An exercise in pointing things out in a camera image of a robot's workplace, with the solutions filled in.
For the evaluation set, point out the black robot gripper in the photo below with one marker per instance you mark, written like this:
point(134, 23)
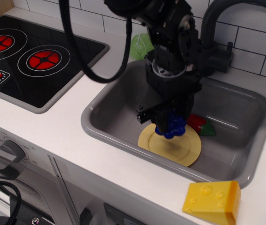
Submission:
point(167, 92)

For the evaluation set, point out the blue toy blueberries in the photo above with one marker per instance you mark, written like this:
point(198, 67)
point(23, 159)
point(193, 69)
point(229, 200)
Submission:
point(175, 126)

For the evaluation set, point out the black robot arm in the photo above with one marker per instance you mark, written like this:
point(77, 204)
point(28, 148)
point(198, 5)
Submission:
point(171, 68)

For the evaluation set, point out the yellow toy plate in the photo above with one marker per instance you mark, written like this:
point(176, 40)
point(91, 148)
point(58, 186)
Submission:
point(183, 150)

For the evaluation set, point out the grey sink basin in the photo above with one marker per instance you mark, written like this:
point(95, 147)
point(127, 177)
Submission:
point(237, 115)

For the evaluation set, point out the red toy chili pepper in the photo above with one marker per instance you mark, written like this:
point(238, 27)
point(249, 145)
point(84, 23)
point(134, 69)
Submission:
point(200, 125)

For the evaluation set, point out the dark grey faucet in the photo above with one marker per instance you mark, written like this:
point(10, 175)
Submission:
point(212, 58)

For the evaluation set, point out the green toy lettuce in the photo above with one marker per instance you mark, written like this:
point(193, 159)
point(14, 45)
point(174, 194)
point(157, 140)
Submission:
point(141, 45)

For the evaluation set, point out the yellow toy cheese wedge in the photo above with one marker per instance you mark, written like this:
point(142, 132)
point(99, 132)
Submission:
point(216, 202)

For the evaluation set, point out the grey toy oven front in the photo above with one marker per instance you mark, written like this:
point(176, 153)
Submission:
point(47, 198)

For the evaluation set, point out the black toy stove top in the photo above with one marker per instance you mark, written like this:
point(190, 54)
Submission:
point(37, 66)

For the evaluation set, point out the grey oven knob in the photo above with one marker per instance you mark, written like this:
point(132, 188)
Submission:
point(11, 152)

